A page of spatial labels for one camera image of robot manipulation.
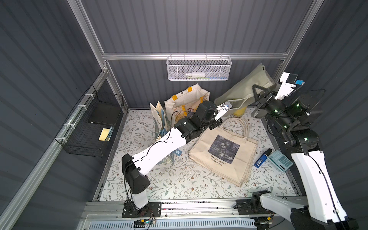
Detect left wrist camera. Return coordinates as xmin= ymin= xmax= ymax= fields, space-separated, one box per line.
xmin=214 ymin=101 xmax=232 ymax=121

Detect teal calculator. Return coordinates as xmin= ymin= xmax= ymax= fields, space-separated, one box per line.
xmin=268 ymin=150 xmax=293 ymax=172

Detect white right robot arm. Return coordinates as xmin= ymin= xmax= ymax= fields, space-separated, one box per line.
xmin=251 ymin=85 xmax=359 ymax=230

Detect black wire wall basket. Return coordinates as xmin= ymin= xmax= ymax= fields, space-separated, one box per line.
xmin=55 ymin=88 xmax=124 ymax=158

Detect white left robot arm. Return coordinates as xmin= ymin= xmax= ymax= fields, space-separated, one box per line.
xmin=121 ymin=101 xmax=232 ymax=210

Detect cream tote yellow handles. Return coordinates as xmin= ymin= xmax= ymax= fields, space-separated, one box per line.
xmin=164 ymin=83 xmax=210 ymax=125

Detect yellow sticky notepad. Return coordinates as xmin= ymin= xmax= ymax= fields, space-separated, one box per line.
xmin=98 ymin=128 xmax=110 ymax=141

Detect small green circuit board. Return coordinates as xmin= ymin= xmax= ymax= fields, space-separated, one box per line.
xmin=133 ymin=219 xmax=152 ymax=229

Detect blue black marker device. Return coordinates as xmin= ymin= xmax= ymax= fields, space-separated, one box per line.
xmin=254 ymin=148 xmax=273 ymax=169

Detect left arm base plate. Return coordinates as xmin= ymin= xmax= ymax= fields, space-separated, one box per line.
xmin=122 ymin=200 xmax=162 ymax=218

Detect cream tote blue print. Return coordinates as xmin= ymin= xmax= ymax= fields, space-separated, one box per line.
xmin=149 ymin=100 xmax=183 ymax=166

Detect cream tote bag front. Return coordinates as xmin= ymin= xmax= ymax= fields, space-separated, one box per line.
xmin=189 ymin=117 xmax=258 ymax=187

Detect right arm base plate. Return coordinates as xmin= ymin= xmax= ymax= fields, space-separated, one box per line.
xmin=233 ymin=199 xmax=256 ymax=215

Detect black notebook in basket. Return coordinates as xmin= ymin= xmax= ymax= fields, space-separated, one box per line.
xmin=88 ymin=103 xmax=121 ymax=126

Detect yellow pencil cup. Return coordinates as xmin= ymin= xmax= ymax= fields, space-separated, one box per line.
xmin=233 ymin=107 xmax=247 ymax=117

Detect olive green canvas bag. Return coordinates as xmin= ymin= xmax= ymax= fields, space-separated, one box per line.
xmin=214 ymin=64 xmax=277 ymax=117

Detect white tube in basket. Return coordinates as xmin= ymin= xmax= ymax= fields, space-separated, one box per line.
xmin=186 ymin=72 xmax=206 ymax=79

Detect white wire wall basket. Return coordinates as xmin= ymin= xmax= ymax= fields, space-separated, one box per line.
xmin=166 ymin=55 xmax=232 ymax=81

